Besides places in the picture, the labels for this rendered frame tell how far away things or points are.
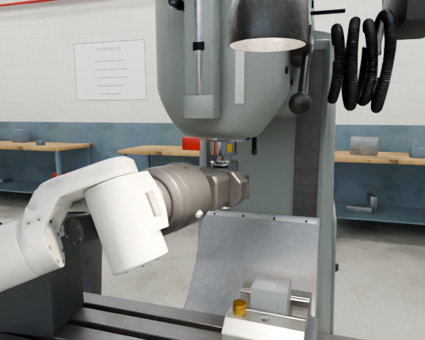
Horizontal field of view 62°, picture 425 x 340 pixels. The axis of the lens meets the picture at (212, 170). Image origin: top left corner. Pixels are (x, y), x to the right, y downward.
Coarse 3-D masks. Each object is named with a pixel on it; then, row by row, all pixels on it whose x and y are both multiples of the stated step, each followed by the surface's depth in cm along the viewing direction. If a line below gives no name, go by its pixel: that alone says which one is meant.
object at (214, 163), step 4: (212, 160) 60; (216, 160) 60; (232, 160) 60; (236, 160) 60; (212, 164) 58; (216, 164) 58; (220, 164) 57; (224, 164) 57; (228, 164) 57; (232, 164) 57; (236, 164) 58; (224, 168) 57; (228, 168) 57; (232, 168) 58
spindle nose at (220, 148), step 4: (212, 144) 57; (216, 144) 57; (220, 144) 57; (224, 144) 57; (232, 144) 57; (236, 144) 58; (212, 148) 58; (216, 148) 57; (220, 148) 57; (224, 148) 57; (232, 148) 57; (236, 148) 58; (212, 152) 58; (216, 152) 57; (220, 152) 57; (224, 152) 57; (228, 152) 57; (232, 152) 57; (236, 152) 58
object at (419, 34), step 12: (396, 0) 75; (408, 0) 65; (420, 0) 65; (396, 12) 74; (408, 12) 66; (420, 12) 65; (408, 24) 69; (420, 24) 69; (408, 36) 80; (420, 36) 80
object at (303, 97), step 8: (312, 40) 56; (304, 48) 55; (312, 48) 56; (296, 56) 56; (304, 56) 54; (296, 64) 57; (304, 64) 52; (304, 72) 50; (304, 80) 48; (304, 88) 47; (296, 96) 44; (304, 96) 44; (288, 104) 46; (296, 104) 44; (304, 104) 44; (296, 112) 45; (304, 112) 45
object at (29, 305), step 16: (0, 224) 76; (64, 240) 72; (80, 256) 78; (64, 272) 72; (80, 272) 78; (16, 288) 68; (32, 288) 68; (48, 288) 67; (64, 288) 72; (80, 288) 79; (0, 304) 69; (16, 304) 69; (32, 304) 68; (48, 304) 68; (64, 304) 72; (80, 304) 79; (0, 320) 70; (16, 320) 69; (32, 320) 69; (48, 320) 68; (64, 320) 72; (48, 336) 69
